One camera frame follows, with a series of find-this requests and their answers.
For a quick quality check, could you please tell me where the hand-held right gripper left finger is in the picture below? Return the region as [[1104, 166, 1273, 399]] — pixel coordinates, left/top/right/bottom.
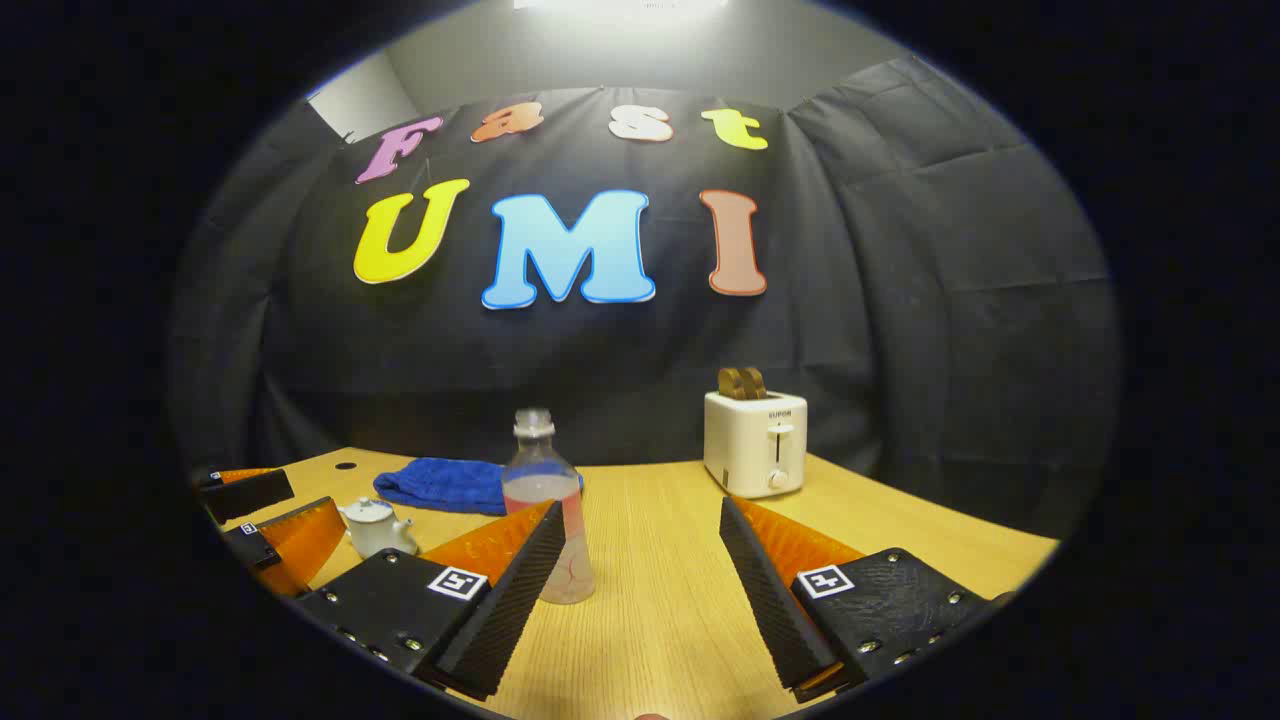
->
[[297, 500, 567, 701]]

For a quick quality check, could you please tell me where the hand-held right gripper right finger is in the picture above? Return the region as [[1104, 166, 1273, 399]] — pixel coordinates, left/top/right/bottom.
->
[[718, 495, 1011, 704]]

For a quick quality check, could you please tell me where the white teacup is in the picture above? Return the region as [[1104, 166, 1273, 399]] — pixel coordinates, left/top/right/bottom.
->
[[345, 515, 421, 559]]

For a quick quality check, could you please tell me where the clear water bottle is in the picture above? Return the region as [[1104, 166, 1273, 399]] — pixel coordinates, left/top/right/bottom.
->
[[500, 408, 596, 605]]

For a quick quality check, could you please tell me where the blue towel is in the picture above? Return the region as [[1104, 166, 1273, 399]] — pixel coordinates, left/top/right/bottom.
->
[[373, 457, 584, 517]]

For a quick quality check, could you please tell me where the white toaster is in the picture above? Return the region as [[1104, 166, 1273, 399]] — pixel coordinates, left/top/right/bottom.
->
[[703, 390, 809, 499]]

